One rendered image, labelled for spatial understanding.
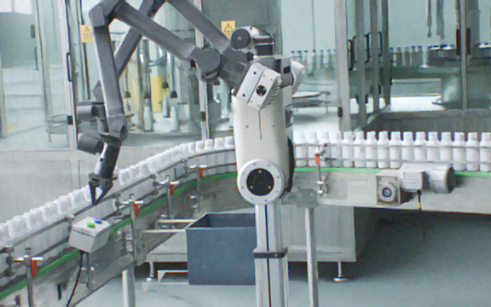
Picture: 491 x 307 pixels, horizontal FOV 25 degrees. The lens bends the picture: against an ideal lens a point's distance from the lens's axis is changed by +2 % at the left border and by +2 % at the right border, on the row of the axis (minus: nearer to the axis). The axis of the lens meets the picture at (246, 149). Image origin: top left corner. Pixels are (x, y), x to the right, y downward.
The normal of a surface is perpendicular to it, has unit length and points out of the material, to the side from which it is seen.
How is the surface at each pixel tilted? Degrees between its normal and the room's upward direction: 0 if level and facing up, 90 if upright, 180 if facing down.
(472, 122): 90
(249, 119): 90
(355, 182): 90
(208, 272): 90
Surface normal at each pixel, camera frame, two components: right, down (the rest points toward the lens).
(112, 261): 0.97, -0.02
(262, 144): -0.21, 0.31
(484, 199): -0.51, 0.13
